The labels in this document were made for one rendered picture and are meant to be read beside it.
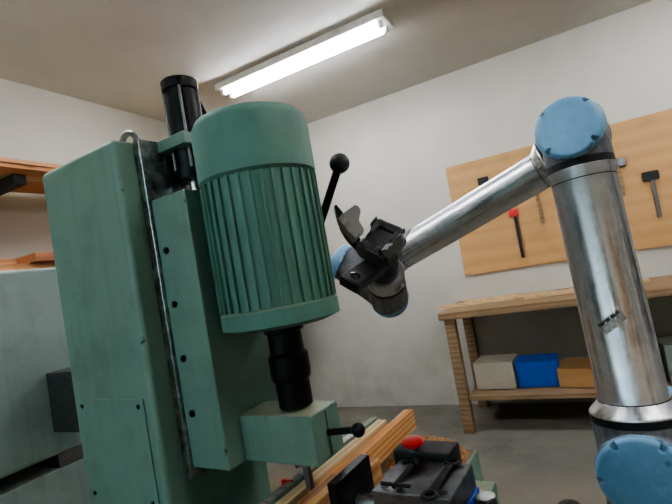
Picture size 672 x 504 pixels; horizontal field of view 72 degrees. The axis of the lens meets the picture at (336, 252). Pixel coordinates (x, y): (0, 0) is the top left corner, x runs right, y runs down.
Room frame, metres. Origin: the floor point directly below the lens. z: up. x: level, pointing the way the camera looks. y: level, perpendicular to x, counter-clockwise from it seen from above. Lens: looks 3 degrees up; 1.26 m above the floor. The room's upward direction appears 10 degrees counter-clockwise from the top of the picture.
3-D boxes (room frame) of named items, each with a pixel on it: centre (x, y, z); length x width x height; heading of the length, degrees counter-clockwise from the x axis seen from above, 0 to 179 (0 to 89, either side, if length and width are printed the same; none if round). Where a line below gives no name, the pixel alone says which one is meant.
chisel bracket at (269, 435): (0.71, 0.11, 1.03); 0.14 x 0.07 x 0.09; 58
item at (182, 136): (0.77, 0.22, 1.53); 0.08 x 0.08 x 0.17; 58
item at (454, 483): (0.58, -0.06, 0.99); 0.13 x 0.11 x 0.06; 148
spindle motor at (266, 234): (0.69, 0.10, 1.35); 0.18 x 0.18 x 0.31
